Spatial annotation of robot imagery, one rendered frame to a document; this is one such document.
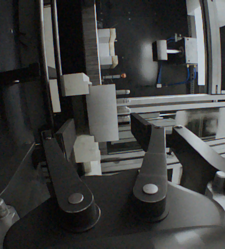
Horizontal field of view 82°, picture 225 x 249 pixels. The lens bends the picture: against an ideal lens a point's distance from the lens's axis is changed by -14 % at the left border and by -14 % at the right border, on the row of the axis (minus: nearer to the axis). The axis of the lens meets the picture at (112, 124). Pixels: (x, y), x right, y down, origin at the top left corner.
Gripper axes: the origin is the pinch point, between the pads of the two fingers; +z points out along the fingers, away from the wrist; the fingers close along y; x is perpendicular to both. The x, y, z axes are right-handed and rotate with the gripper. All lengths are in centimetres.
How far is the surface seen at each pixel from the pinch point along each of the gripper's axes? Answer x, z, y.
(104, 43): 23, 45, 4
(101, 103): 2.7, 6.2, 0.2
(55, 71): 9.9, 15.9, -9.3
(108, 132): -2.3, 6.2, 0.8
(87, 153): -5.3, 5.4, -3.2
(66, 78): 7.2, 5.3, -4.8
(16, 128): -2.4, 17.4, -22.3
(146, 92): 0, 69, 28
